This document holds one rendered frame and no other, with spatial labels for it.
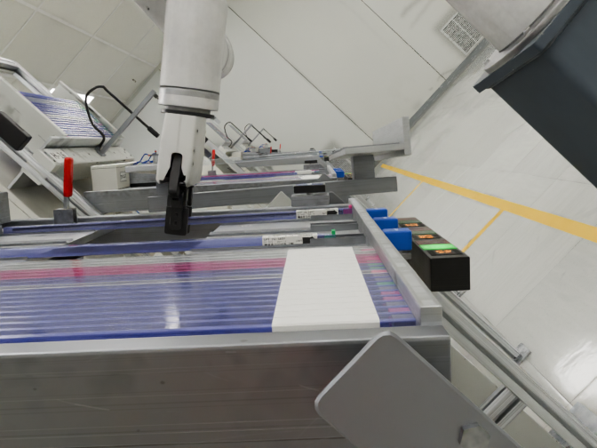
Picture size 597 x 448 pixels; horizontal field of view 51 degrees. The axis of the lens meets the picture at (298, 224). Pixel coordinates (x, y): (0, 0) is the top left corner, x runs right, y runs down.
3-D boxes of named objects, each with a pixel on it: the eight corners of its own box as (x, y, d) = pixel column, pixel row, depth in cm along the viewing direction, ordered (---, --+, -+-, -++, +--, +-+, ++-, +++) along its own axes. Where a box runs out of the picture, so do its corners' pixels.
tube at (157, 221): (352, 214, 92) (351, 206, 92) (352, 215, 91) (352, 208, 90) (8, 234, 93) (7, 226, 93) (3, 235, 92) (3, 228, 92)
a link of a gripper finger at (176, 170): (178, 137, 88) (181, 165, 92) (165, 176, 83) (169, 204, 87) (187, 138, 88) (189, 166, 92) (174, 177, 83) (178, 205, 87)
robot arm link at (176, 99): (167, 90, 94) (165, 110, 94) (153, 84, 85) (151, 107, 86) (223, 96, 94) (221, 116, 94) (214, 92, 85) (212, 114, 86)
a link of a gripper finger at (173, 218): (169, 187, 91) (164, 233, 91) (163, 188, 87) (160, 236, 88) (191, 189, 91) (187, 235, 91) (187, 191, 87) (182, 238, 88)
